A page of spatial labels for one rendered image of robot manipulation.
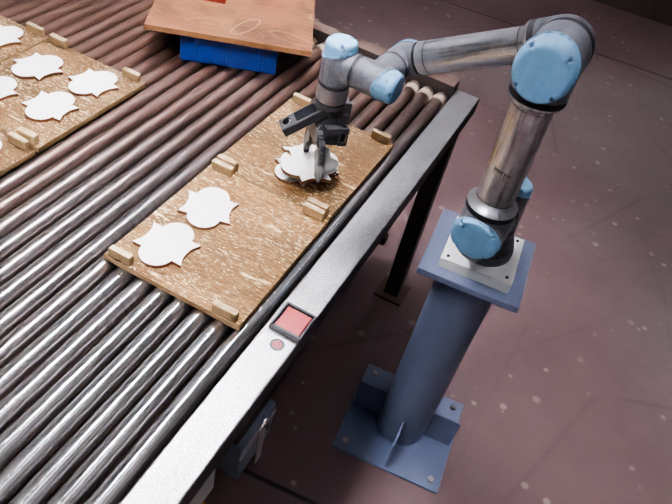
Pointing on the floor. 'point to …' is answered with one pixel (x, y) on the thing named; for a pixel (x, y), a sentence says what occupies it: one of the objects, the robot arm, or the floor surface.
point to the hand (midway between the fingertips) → (309, 166)
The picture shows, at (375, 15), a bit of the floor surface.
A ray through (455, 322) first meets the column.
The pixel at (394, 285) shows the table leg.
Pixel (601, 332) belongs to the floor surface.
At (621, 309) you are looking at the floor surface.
